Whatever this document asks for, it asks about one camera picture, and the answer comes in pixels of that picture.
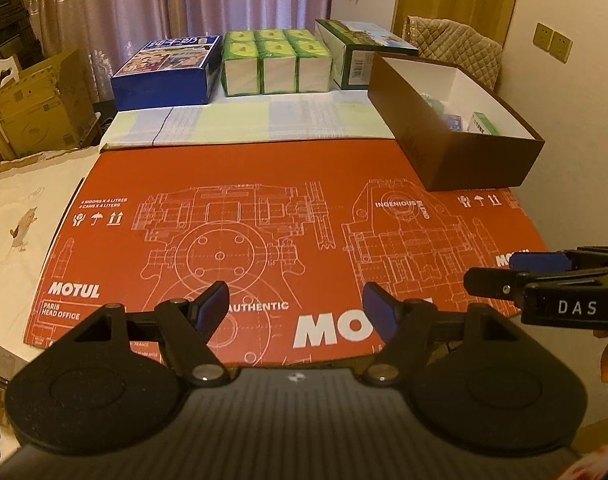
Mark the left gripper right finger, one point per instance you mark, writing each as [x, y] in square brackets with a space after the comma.
[404, 327]

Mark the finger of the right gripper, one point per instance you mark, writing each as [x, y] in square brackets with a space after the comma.
[517, 286]
[541, 262]

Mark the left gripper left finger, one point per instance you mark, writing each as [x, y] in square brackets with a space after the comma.
[186, 327]

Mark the green medicine box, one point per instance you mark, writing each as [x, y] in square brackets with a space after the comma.
[479, 123]

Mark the blue white medicine box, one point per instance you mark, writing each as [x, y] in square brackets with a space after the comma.
[453, 122]

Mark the teal handheld mini fan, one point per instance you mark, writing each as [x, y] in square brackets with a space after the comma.
[437, 106]

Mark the brown cardboard storage box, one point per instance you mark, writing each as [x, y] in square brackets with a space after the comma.
[448, 160]

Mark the red Motul cardboard sheet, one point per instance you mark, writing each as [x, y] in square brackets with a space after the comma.
[295, 229]

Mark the white embroidered table cloth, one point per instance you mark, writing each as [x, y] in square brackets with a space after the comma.
[33, 200]

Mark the checkered pastel table cloth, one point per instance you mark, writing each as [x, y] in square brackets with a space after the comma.
[250, 119]

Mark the quilted beige chair cover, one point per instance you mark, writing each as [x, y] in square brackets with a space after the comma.
[460, 44]

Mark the blue picture carton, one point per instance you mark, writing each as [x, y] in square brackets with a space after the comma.
[169, 72]

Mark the open brown cardboard carton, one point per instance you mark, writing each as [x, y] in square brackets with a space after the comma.
[46, 107]

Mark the dark green picture carton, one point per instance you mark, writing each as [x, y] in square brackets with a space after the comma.
[352, 46]

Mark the green tissue pack bundle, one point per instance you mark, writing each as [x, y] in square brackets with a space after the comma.
[274, 61]

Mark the lilac curtain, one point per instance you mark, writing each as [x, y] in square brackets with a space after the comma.
[107, 32]

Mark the black folding chair stack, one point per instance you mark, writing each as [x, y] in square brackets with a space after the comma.
[17, 39]

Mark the double wall socket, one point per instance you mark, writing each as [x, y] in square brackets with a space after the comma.
[553, 42]

